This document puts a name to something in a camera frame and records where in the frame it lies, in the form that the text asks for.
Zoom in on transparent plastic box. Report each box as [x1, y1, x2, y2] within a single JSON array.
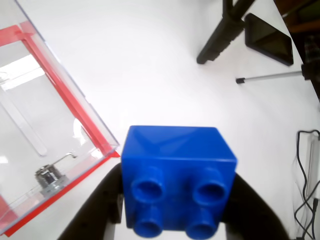
[[0, 0, 121, 231]]

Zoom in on black tripod leg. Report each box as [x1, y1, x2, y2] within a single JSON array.
[[196, 0, 259, 65]]

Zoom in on silver tripod leg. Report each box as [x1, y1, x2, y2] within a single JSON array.
[[235, 70, 305, 85], [307, 133, 317, 197]]

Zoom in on blue lego brick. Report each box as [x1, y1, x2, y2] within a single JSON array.
[[120, 125, 238, 238]]

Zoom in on black cable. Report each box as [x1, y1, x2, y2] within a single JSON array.
[[294, 129, 320, 240]]

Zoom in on black smartphone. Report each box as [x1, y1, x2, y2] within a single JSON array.
[[244, 12, 294, 67]]

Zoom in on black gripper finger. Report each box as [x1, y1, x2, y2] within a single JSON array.
[[57, 164, 125, 240], [222, 172, 291, 240]]

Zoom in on silver metal lock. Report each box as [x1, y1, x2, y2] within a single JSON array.
[[34, 152, 78, 197]]

